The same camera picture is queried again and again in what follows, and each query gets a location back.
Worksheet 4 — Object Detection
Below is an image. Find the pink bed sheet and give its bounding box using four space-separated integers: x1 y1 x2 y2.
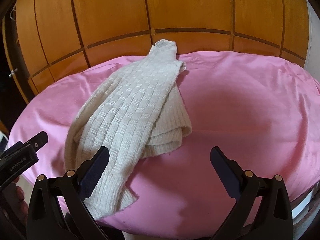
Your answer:
8 50 320 240

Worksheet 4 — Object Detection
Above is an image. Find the metal wardrobe door handle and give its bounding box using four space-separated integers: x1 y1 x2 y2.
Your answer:
9 68 18 78

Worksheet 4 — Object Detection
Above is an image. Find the person's left hand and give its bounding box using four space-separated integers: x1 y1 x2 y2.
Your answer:
1 177 28 227

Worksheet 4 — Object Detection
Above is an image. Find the cream knitted sweater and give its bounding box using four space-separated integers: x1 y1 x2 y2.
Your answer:
65 39 192 219

